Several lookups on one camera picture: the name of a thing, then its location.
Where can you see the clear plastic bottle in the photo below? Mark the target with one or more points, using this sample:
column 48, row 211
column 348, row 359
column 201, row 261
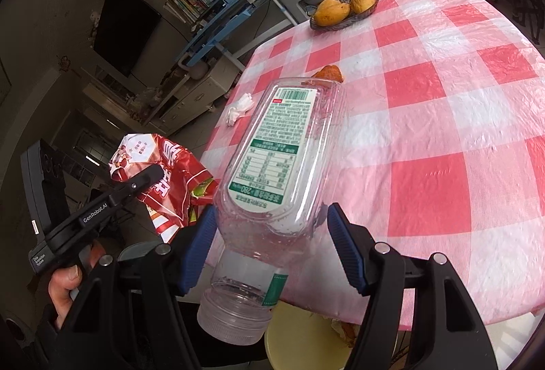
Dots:
column 272, row 148

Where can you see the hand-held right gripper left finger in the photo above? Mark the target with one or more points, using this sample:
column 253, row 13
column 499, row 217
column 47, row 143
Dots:
column 198, row 251

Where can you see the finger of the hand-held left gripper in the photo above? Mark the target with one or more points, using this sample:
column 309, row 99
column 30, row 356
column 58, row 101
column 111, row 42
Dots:
column 123, row 193

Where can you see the person's left hand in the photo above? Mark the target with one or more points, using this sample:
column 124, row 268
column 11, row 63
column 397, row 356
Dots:
column 64, row 293

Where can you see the blue study desk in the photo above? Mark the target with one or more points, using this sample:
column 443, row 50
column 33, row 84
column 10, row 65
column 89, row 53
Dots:
column 221, row 23

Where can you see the white television cabinet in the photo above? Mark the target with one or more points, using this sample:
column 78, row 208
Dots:
column 191, row 93

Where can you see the pink checkered tablecloth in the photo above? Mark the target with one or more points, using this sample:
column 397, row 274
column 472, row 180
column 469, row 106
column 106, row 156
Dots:
column 425, row 119

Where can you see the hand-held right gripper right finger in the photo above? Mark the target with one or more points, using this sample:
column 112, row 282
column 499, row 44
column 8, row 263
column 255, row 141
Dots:
column 345, row 251

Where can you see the stack of books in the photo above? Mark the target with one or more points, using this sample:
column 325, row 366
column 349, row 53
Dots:
column 187, row 4

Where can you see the dark woven fruit basket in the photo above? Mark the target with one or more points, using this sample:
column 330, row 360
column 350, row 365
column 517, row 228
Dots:
column 340, row 22

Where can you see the yellow mango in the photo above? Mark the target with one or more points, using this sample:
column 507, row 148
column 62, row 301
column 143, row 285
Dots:
column 332, row 11
column 362, row 0

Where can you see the red foil snack bag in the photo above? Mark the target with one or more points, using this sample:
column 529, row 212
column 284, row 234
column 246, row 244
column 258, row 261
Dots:
column 170, row 174

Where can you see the yellow waste bin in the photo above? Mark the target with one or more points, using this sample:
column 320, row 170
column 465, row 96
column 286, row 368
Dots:
column 298, row 340

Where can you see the small crumpled white tissue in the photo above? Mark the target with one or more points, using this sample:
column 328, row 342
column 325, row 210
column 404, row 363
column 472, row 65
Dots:
column 239, row 110

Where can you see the orange peel piece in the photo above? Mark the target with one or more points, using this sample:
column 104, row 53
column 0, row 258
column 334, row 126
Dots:
column 330, row 74

